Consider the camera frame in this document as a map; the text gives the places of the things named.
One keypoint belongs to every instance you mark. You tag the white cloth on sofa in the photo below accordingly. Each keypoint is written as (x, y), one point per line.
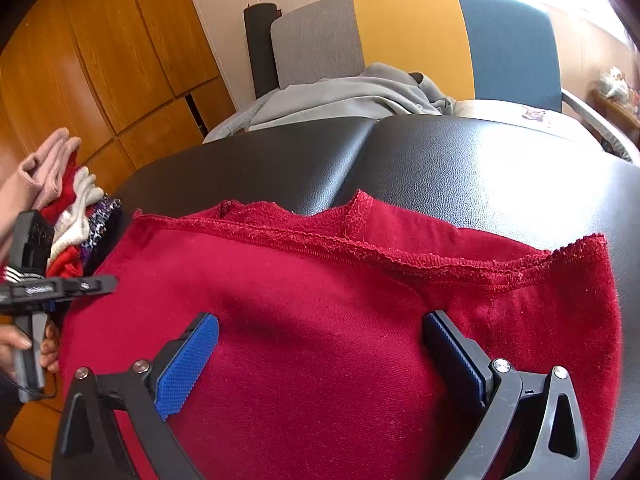
(520, 115)

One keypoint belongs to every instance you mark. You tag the grey yellow blue sofa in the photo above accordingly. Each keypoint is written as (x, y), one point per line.
(500, 50)

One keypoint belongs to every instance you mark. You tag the grey hooded sweatshirt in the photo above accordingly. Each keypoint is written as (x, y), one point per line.
(380, 91)

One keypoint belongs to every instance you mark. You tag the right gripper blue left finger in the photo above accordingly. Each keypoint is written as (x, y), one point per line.
(179, 364)

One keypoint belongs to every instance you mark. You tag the red knit sweater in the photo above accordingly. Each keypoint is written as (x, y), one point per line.
(320, 371)

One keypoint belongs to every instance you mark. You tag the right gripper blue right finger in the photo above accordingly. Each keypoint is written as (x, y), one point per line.
(463, 364)

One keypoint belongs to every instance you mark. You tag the black rolled mat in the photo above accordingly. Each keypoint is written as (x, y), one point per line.
(258, 19)

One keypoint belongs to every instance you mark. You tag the pile of folded clothes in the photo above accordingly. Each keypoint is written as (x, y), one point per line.
(49, 181)

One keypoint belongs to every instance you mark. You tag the orange wooden wardrobe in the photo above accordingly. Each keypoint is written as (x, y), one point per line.
(135, 80)

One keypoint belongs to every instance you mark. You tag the person's left hand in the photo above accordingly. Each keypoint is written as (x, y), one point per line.
(12, 338)

